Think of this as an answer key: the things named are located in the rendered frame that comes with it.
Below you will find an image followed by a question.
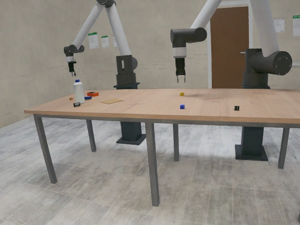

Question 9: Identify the tan mat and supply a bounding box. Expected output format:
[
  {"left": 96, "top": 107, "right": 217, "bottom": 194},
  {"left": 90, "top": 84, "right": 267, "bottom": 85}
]
[{"left": 101, "top": 98, "right": 123, "bottom": 104}]

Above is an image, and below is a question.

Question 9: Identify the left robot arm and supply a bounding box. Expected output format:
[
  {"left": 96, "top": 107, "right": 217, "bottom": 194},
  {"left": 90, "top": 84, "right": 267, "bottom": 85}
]
[{"left": 170, "top": 0, "right": 292, "bottom": 87}]

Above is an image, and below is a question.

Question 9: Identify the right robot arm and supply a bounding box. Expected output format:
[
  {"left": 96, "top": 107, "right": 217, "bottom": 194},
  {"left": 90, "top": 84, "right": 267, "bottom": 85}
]
[{"left": 64, "top": 0, "right": 138, "bottom": 86}]

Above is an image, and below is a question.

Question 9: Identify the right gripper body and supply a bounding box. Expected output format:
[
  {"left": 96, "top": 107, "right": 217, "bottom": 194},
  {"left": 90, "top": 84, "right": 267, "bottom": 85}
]
[{"left": 66, "top": 56, "right": 76, "bottom": 72}]

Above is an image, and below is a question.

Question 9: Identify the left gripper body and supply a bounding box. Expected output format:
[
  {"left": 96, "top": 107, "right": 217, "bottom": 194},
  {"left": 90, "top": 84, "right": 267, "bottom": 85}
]
[{"left": 172, "top": 47, "right": 187, "bottom": 75}]

